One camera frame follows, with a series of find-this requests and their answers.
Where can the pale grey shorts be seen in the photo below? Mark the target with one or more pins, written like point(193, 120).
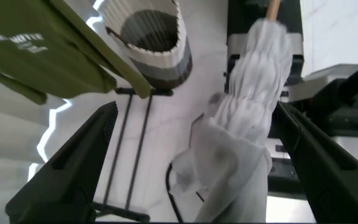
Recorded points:
point(235, 149)

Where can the pink clothes hanger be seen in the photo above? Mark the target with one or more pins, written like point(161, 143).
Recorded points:
point(273, 9)

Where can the black clothes rack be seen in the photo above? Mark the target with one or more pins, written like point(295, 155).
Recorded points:
point(126, 91)

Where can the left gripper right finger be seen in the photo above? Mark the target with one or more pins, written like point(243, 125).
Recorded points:
point(331, 174)

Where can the green printed garment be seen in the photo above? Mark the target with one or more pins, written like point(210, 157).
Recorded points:
point(42, 68)

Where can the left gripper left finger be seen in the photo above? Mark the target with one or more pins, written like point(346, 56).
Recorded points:
point(70, 174)

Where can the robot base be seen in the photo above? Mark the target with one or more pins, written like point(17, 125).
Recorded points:
point(238, 43)

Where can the white laundry basket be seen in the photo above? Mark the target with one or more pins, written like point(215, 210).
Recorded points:
point(166, 65)

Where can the white curtain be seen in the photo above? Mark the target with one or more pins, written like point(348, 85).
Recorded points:
point(5, 130)

